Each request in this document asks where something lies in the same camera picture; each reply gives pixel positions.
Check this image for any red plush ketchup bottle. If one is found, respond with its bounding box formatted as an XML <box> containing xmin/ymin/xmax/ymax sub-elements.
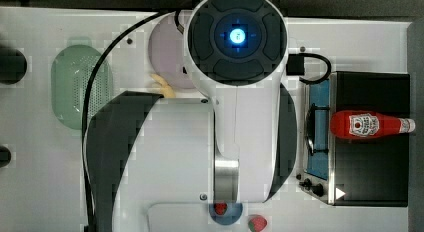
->
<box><xmin>330</xmin><ymin>110</ymin><xmax>416</xmax><ymax>140</ymax></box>

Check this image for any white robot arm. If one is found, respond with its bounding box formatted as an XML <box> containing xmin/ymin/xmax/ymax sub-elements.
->
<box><xmin>84</xmin><ymin>0</ymin><xmax>295</xmax><ymax>232</ymax></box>

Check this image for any yellow plush toy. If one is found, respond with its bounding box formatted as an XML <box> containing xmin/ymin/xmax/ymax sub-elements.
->
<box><xmin>151</xmin><ymin>74</ymin><xmax>176</xmax><ymax>98</ymax></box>

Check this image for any pink round plate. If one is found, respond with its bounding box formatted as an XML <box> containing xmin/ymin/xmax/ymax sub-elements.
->
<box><xmin>148</xmin><ymin>13</ymin><xmax>195</xmax><ymax>89</ymax></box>

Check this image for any red strawberry in bowl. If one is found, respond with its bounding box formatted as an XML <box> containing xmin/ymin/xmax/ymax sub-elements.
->
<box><xmin>214</xmin><ymin>203</ymin><xmax>228</xmax><ymax>215</ymax></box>

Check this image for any blue small bowl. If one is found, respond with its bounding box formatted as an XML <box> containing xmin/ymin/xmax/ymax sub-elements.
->
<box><xmin>209</xmin><ymin>203</ymin><xmax>243</xmax><ymax>226</ymax></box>

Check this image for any red plush strawberry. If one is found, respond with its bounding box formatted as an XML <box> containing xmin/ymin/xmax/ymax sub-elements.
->
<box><xmin>248</xmin><ymin>215</ymin><xmax>268</xmax><ymax>232</ymax></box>

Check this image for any green perforated tray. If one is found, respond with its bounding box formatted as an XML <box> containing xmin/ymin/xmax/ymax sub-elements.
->
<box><xmin>51</xmin><ymin>37</ymin><xmax>114</xmax><ymax>130</ymax></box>

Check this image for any black round object upper left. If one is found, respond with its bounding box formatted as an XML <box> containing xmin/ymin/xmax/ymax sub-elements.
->
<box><xmin>0</xmin><ymin>47</ymin><xmax>27</xmax><ymax>85</ymax></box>

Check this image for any black round object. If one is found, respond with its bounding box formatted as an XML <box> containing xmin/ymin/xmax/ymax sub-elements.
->
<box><xmin>0</xmin><ymin>47</ymin><xmax>27</xmax><ymax>85</ymax></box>
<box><xmin>0</xmin><ymin>146</ymin><xmax>11</xmax><ymax>167</ymax></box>

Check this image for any black round object lower left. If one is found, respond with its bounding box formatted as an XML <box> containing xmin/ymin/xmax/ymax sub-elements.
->
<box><xmin>0</xmin><ymin>146</ymin><xmax>11</xmax><ymax>167</ymax></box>

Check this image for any black plug with cable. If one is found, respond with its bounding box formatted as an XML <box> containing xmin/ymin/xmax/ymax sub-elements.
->
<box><xmin>286</xmin><ymin>53</ymin><xmax>332</xmax><ymax>85</ymax></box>

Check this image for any black cable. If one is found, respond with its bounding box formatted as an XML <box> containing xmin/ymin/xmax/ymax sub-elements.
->
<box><xmin>81</xmin><ymin>10</ymin><xmax>174</xmax><ymax>232</ymax></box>

